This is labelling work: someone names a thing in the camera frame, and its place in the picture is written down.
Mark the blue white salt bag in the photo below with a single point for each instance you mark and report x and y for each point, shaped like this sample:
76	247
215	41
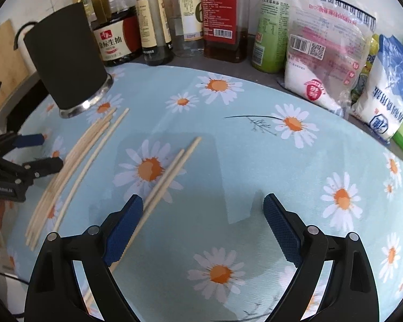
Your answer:
380	105

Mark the red label oil bottle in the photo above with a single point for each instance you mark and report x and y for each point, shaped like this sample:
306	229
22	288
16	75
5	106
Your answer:
225	28

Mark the black chopstick holder cup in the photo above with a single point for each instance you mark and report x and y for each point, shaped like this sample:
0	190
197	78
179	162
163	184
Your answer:
65	55

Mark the daisy pattern blue tablecloth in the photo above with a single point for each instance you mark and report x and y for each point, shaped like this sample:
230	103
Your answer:
211	256

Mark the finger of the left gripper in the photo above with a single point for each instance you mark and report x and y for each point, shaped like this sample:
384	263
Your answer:
10	141
29	171

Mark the dark soy sauce bottle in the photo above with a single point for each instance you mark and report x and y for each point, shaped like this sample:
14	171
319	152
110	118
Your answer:
116	31

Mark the clear yellow cap bottle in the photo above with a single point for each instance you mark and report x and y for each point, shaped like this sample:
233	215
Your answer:
187	27

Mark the pink white sugar bag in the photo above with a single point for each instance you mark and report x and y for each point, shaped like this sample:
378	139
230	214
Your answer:
327	48

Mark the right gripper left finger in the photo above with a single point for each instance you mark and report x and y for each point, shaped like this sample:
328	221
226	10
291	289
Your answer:
54	294

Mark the wooden chopstick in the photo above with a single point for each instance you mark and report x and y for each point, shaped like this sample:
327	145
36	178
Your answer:
67	170
65	177
62	187
158	190
131	166
87	167

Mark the wooden cutting board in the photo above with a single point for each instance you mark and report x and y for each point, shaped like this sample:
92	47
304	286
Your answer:
13	70

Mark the cream label vinegar bottle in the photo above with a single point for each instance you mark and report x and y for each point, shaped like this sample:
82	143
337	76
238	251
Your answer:
155	32

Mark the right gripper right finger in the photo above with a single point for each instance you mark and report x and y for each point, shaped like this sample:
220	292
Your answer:
350	293

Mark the green label bottle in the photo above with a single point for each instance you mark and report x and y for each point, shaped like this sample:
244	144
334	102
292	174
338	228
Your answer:
271	37

